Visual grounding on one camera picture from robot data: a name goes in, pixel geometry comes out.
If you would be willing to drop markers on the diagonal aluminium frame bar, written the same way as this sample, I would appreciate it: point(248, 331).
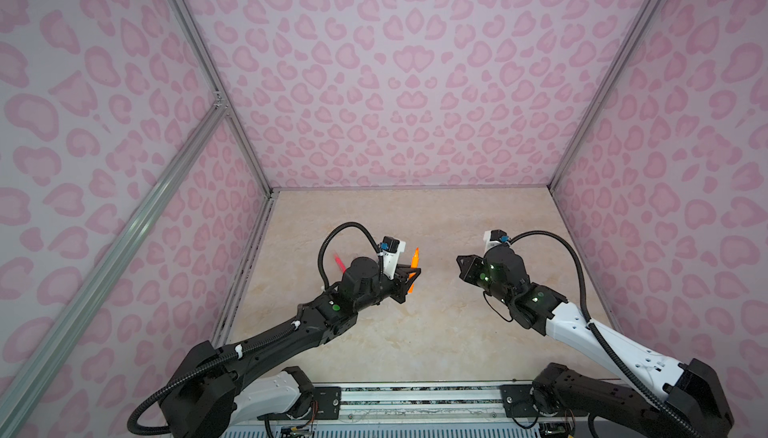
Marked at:
point(39, 371)

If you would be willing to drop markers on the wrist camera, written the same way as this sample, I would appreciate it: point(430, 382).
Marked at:
point(495, 238)
point(390, 251)

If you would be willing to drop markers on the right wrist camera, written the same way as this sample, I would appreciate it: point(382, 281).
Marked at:
point(495, 238)

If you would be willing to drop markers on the pink highlighter pen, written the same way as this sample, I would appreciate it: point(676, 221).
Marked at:
point(339, 262)

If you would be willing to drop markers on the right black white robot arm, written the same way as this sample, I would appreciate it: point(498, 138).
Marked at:
point(658, 396)

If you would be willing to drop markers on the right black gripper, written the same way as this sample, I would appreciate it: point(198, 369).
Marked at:
point(467, 273)

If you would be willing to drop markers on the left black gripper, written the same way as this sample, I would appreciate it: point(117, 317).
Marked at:
point(400, 284)

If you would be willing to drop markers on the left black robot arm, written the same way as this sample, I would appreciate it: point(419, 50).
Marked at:
point(200, 397)

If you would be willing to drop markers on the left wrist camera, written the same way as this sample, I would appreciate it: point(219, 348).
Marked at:
point(390, 251)

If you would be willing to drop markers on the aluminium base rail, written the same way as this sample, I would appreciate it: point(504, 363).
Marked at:
point(421, 409)

